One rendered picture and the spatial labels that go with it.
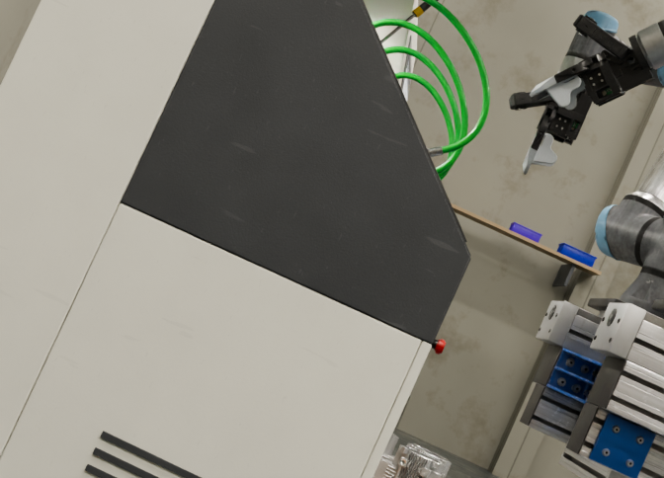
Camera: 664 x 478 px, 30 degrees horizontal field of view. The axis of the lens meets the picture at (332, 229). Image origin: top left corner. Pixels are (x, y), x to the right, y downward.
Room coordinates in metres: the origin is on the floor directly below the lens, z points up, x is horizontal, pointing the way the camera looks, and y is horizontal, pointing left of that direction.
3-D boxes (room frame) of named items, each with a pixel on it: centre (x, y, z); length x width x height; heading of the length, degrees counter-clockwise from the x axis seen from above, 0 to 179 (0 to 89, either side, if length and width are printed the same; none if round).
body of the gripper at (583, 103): (2.51, -0.33, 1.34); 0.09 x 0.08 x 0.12; 85
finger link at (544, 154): (2.50, -0.33, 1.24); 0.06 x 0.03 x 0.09; 85
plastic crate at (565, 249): (11.52, -2.18, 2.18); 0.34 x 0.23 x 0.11; 90
